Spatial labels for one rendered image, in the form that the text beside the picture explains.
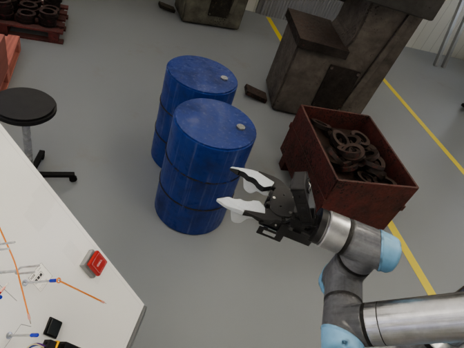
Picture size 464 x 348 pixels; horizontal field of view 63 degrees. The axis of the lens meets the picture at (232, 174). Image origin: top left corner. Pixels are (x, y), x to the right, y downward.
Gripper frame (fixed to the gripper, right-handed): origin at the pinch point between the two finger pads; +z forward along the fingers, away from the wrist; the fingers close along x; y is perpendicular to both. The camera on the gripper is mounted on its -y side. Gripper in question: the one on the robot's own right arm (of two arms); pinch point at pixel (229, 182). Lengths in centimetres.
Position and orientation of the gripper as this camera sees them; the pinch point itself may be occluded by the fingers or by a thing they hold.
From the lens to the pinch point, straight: 74.0
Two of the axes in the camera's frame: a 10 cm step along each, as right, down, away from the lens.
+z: -9.3, -3.7, 0.2
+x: 2.9, -6.8, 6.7
